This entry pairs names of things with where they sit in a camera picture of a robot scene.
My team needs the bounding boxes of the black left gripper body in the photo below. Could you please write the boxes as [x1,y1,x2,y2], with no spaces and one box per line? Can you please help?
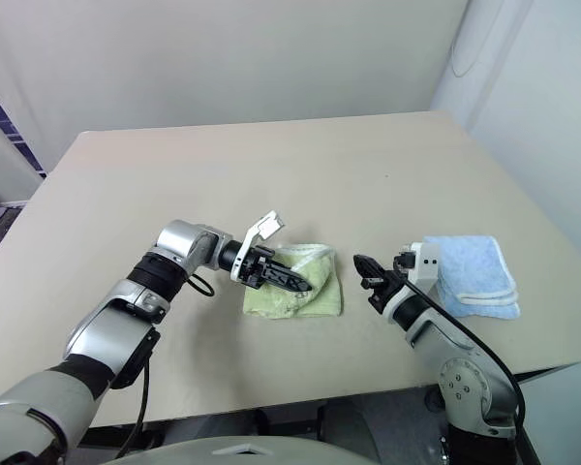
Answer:
[235,245,278,292]

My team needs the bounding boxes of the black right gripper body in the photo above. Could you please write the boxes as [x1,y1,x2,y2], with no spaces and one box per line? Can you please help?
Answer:
[366,268,408,315]

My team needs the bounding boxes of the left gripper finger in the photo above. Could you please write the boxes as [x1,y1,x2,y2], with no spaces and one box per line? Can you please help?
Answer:
[268,260,305,282]
[263,268,317,295]

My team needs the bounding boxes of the green towel with white trim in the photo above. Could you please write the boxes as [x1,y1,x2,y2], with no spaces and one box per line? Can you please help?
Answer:
[242,241,346,322]

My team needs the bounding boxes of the folded light blue towel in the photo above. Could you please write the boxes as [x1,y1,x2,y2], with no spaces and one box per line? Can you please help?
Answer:
[422,233,521,321]

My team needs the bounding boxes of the grey robot torso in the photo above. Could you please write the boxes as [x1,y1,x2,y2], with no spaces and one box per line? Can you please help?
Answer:
[62,432,369,465]

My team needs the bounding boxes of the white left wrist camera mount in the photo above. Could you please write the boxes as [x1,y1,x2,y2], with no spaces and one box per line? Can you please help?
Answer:
[229,209,289,283]

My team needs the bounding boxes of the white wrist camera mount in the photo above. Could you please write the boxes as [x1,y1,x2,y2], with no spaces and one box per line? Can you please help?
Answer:
[382,241,443,324]
[229,209,289,283]

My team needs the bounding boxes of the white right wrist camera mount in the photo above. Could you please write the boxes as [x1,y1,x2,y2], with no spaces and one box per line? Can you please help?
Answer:
[382,241,443,324]

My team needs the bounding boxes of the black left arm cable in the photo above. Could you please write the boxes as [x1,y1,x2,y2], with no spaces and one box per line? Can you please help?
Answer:
[115,273,216,460]

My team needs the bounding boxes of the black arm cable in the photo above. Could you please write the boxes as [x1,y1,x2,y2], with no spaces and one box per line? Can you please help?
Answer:
[115,273,216,460]
[400,278,527,440]

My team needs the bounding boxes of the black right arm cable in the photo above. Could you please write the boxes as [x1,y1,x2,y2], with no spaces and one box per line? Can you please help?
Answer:
[400,278,527,440]

